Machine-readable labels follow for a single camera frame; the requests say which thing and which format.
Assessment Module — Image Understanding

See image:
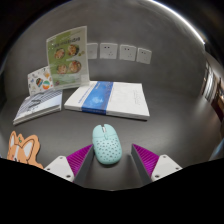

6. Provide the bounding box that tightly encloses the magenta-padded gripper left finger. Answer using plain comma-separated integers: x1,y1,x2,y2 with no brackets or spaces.
43,143,96,186

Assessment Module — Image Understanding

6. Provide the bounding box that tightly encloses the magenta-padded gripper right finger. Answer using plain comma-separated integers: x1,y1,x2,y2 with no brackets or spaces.
131,143,184,186

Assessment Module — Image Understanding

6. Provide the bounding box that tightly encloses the mint green perforated computer mouse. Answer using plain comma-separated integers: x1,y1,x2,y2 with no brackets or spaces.
91,123,123,166

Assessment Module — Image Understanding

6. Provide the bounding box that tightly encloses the orange corgi-shaped mouse pad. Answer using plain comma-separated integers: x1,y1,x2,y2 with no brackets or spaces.
6,130,44,170

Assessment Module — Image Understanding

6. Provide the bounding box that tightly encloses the grey striped book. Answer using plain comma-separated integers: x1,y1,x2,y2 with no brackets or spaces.
12,89,64,126

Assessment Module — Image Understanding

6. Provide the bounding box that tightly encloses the white book with blue band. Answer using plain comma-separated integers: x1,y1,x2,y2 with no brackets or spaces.
63,80,151,121

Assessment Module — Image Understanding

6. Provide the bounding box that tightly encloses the white card with colourful stickers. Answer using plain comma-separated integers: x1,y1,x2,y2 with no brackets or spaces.
27,65,55,97

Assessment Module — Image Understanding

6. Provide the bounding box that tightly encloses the green menu sign stand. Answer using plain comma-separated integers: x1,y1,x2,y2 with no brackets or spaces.
45,25,91,91

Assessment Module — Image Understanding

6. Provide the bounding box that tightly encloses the white wall socket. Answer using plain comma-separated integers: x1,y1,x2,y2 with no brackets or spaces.
99,42,119,60
86,42,99,60
136,47,153,65
119,44,137,62

